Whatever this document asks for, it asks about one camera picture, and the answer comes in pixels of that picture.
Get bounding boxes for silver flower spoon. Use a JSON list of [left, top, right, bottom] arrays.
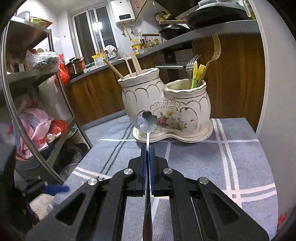
[[137, 111, 157, 240]]

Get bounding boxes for yellow green tulip utensil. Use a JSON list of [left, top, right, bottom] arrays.
[[191, 61, 198, 89]]

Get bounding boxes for gold metal fork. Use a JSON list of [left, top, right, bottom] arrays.
[[197, 33, 222, 87]]

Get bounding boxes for wooden kitchen cabinets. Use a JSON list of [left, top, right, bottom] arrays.
[[66, 40, 265, 129]]

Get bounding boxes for grey kitchen countertop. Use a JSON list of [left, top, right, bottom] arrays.
[[69, 19, 261, 84]]

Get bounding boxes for pink cloth bundle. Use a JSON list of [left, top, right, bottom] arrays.
[[9, 108, 54, 160]]

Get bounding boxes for blue striped tablecloth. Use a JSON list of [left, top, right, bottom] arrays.
[[65, 116, 278, 238]]

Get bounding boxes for metal storage rack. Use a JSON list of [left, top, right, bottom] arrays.
[[1, 16, 93, 185]]

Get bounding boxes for cream ceramic utensil holder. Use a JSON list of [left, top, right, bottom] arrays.
[[118, 68, 213, 143]]

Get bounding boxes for red plastic bag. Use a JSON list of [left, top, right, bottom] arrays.
[[59, 54, 70, 86]]

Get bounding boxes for wooden chopstick in holder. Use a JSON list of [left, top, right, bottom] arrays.
[[103, 58, 125, 79]]

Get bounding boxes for stainless steel oven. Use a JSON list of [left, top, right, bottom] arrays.
[[154, 49, 194, 84]]

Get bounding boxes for yellow oil bottle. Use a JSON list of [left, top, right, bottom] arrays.
[[132, 39, 142, 55]]

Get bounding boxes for black frying pan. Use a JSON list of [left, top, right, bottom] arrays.
[[142, 24, 191, 41]]

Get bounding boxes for white water heater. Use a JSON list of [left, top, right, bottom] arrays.
[[110, 0, 135, 24]]

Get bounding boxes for wok with wooden handle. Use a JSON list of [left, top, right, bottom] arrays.
[[160, 3, 251, 30]]

